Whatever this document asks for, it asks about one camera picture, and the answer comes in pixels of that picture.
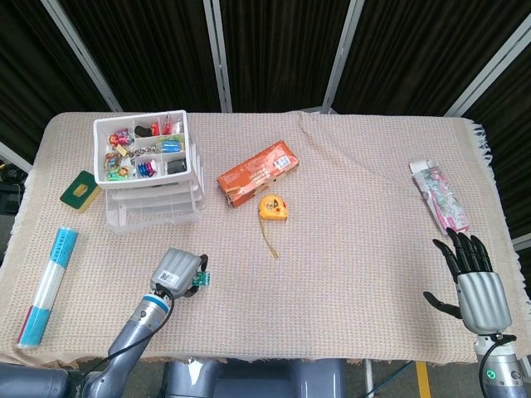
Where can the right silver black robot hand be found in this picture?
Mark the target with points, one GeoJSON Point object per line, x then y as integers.
{"type": "Point", "coordinates": [483, 302]}

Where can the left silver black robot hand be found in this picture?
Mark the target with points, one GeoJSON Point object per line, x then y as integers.
{"type": "Point", "coordinates": [176, 271]}

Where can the small green electronic part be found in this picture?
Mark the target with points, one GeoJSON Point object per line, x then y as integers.
{"type": "Point", "coordinates": [204, 280]}

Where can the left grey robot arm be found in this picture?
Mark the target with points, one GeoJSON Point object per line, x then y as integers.
{"type": "Point", "coordinates": [132, 336]}

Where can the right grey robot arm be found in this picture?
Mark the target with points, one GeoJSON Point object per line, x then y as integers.
{"type": "Point", "coordinates": [508, 373]}

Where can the orange cardboard box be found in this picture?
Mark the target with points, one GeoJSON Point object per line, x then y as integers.
{"type": "Point", "coordinates": [257, 172]}

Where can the white compartment organizer box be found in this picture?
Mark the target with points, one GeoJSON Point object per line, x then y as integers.
{"type": "Point", "coordinates": [99, 166]}

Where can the blue red white clips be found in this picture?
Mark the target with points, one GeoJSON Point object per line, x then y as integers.
{"type": "Point", "coordinates": [147, 168]}

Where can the pink floral packet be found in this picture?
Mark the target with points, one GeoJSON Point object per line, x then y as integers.
{"type": "Point", "coordinates": [444, 199]}

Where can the yellow tape measure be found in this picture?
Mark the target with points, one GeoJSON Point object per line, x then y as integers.
{"type": "Point", "coordinates": [273, 206]}

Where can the green card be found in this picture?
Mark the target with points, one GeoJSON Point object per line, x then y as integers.
{"type": "Point", "coordinates": [81, 192]}

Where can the blue item in green pack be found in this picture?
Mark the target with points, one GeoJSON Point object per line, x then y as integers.
{"type": "Point", "coordinates": [171, 146]}

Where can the blue and white tube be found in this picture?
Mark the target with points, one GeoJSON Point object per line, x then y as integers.
{"type": "Point", "coordinates": [47, 286]}

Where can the grey robot torso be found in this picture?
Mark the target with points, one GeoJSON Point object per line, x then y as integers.
{"type": "Point", "coordinates": [257, 379]}

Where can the beige woven tablecloth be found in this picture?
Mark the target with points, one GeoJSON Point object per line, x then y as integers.
{"type": "Point", "coordinates": [311, 290]}

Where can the metal table leg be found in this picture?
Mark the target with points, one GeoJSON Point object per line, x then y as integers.
{"type": "Point", "coordinates": [368, 379]}

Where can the colourful wrapped candies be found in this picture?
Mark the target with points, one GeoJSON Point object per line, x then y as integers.
{"type": "Point", "coordinates": [120, 138]}

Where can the small black oval item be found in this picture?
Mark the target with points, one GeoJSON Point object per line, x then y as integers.
{"type": "Point", "coordinates": [144, 130]}

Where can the red wrapped packet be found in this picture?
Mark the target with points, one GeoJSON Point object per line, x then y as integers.
{"type": "Point", "coordinates": [171, 124]}

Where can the white partition frame post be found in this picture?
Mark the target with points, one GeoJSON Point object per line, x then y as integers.
{"type": "Point", "coordinates": [83, 54]}
{"type": "Point", "coordinates": [342, 54]}
{"type": "Point", "coordinates": [217, 54]}
{"type": "Point", "coordinates": [489, 70]}

